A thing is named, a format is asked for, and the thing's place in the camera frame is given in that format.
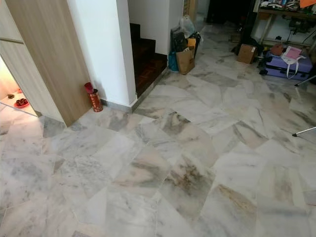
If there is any pink white tote bag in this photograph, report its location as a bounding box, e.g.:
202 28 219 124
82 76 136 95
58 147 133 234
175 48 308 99
280 45 306 79

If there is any small brown handbag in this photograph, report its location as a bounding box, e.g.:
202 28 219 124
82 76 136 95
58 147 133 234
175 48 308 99
270 43 283 56

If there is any black bag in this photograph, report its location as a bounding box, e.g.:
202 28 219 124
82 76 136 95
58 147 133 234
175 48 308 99
170 31 201 54

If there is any dark wooden staircase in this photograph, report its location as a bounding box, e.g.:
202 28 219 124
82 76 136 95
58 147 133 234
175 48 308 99
130 23 168 97

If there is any purple suitcase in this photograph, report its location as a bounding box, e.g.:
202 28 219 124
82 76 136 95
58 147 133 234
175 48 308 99
263 51 316 81

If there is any red cylinder tin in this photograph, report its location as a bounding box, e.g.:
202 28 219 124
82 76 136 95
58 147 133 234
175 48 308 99
84 82 103 113

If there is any thin metal pole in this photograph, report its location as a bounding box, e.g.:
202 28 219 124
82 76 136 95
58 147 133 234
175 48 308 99
292 126 316 137
294 75 316 87

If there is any white plastic bag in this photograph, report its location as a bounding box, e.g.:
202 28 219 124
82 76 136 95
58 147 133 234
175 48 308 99
179 15 196 39

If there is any brown paper bag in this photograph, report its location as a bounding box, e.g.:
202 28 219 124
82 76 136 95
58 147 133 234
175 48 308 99
176 47 196 76

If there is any cluttered wooden table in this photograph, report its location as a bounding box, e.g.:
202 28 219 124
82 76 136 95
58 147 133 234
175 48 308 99
254 0 316 47

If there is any small cardboard box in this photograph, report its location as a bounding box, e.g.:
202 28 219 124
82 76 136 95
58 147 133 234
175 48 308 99
237 43 257 64

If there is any blue bag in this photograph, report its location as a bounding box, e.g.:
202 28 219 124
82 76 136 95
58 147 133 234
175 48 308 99
168 51 179 72

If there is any red plate with food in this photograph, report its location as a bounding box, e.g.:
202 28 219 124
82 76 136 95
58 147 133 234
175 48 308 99
14 98 30 109

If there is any wood-grain cabinet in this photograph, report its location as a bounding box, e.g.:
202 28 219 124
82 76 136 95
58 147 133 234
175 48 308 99
0 0 93 128

